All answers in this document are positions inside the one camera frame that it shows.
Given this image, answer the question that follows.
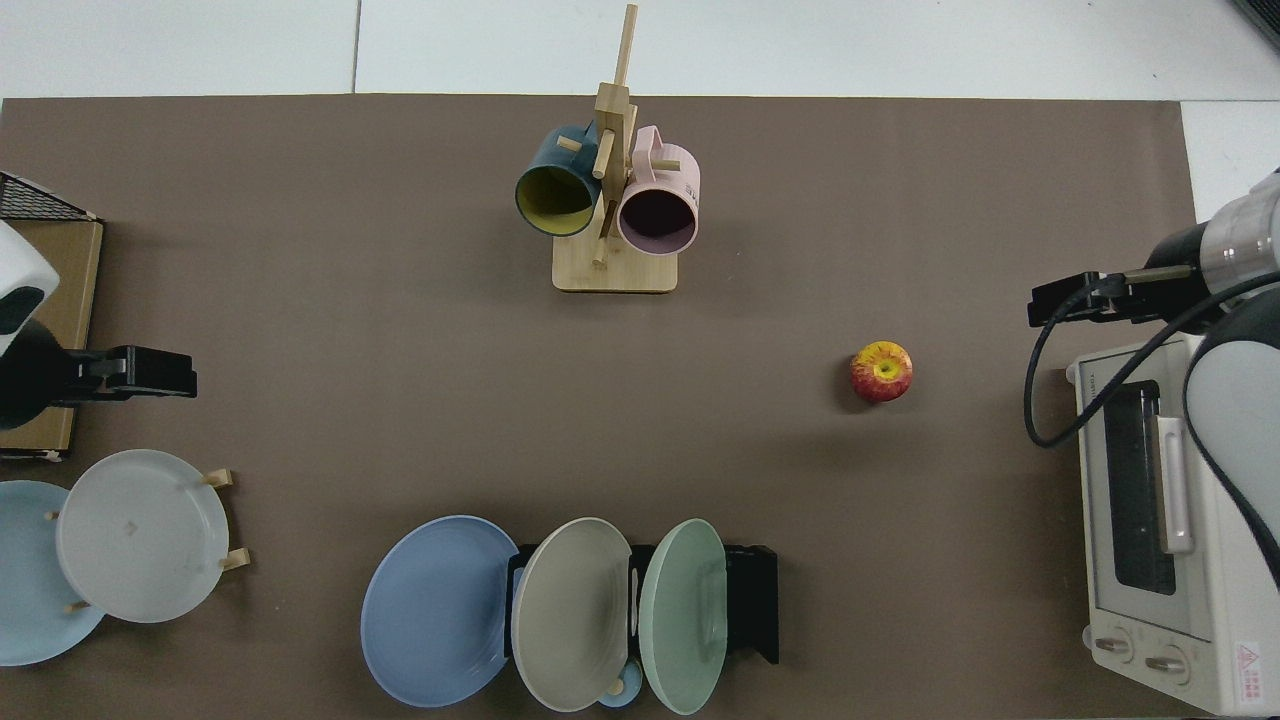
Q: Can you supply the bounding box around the pink mug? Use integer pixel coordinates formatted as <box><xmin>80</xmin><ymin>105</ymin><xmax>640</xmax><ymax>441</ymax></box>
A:
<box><xmin>616</xmin><ymin>125</ymin><xmax>701</xmax><ymax>257</ymax></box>

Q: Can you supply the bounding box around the red yellow apple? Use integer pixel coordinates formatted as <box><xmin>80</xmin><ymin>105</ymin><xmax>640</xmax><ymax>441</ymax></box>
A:
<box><xmin>850</xmin><ymin>340</ymin><xmax>914</xmax><ymax>404</ymax></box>

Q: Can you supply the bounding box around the wooden cup stand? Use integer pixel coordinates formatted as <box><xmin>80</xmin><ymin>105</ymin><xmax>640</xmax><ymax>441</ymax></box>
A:
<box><xmin>552</xmin><ymin>3</ymin><xmax>681</xmax><ymax>294</ymax></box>

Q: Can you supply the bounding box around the small blue round thing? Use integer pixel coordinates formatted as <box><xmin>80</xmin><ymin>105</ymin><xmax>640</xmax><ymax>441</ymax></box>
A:
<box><xmin>597</xmin><ymin>660</ymin><xmax>644</xmax><ymax>709</ymax></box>

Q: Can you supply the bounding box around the dark teal mug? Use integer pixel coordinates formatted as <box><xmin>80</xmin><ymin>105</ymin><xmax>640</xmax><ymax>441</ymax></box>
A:
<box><xmin>515</xmin><ymin>122</ymin><xmax>603</xmax><ymax>238</ymax></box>

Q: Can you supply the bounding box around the wooden plate stand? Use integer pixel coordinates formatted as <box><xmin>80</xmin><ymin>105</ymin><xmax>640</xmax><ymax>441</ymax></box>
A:
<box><xmin>45</xmin><ymin>468</ymin><xmax>251</xmax><ymax>613</ymax></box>

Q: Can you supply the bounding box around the white plate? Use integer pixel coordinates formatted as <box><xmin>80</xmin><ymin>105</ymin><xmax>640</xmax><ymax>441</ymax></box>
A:
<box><xmin>55</xmin><ymin>449</ymin><xmax>230</xmax><ymax>624</ymax></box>

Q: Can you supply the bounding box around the black dish rack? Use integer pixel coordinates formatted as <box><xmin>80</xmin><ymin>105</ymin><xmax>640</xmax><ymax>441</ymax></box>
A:
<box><xmin>505</xmin><ymin>543</ymin><xmax>780</xmax><ymax>666</ymax></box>

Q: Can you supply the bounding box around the beige plate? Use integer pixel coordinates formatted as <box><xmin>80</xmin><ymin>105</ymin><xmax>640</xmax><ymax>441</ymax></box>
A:
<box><xmin>510</xmin><ymin>517</ymin><xmax>634</xmax><ymax>713</ymax></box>

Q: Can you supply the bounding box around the dark grey corner object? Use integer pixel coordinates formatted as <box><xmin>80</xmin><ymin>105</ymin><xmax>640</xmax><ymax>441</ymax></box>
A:
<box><xmin>1230</xmin><ymin>0</ymin><xmax>1280</xmax><ymax>51</ymax></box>

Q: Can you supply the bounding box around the light blue plate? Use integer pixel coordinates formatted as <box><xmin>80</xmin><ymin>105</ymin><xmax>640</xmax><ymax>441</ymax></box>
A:
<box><xmin>0</xmin><ymin>480</ymin><xmax>106</xmax><ymax>667</ymax></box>

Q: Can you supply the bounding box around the pale toaster oven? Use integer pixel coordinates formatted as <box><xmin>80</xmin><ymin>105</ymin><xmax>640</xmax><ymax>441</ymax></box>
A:
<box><xmin>1065</xmin><ymin>333</ymin><xmax>1280</xmax><ymax>717</ymax></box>

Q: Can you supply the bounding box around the brown table cloth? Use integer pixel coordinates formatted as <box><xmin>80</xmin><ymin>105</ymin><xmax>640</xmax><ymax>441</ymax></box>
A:
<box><xmin>0</xmin><ymin>95</ymin><xmax>1211</xmax><ymax>720</ymax></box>

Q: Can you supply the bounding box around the green plate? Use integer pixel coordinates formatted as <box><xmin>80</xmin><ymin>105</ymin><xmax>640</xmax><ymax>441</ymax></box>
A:
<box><xmin>638</xmin><ymin>518</ymin><xmax>729</xmax><ymax>716</ymax></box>

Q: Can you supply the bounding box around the wire basket with wooden floor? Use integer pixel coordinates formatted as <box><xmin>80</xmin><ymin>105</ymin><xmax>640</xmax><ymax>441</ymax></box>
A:
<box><xmin>0</xmin><ymin>170</ymin><xmax>104</xmax><ymax>461</ymax></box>

